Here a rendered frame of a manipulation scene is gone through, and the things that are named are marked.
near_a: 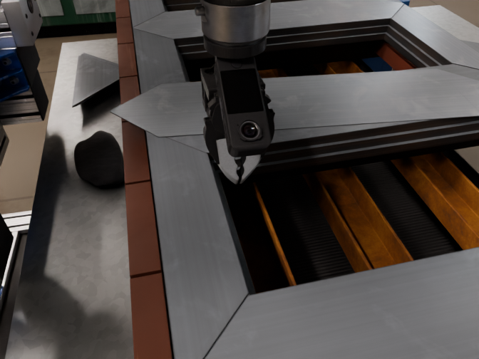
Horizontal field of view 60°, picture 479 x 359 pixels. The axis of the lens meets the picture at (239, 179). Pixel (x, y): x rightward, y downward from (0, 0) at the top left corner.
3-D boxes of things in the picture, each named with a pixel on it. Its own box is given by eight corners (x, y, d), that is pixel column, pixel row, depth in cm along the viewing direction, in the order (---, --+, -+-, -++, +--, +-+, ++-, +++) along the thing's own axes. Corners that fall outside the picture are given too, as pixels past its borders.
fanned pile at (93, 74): (121, 50, 137) (119, 38, 134) (125, 113, 108) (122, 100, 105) (82, 53, 134) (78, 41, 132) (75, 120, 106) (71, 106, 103)
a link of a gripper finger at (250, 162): (251, 159, 64) (251, 107, 58) (261, 184, 60) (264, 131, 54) (231, 162, 63) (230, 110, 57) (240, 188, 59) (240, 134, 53)
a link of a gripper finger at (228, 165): (231, 162, 63) (230, 110, 57) (240, 188, 59) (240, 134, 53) (210, 165, 63) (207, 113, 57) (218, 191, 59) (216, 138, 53)
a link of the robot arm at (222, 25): (280, 3, 42) (199, 10, 41) (277, 47, 45) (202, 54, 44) (259, -19, 47) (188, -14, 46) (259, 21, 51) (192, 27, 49)
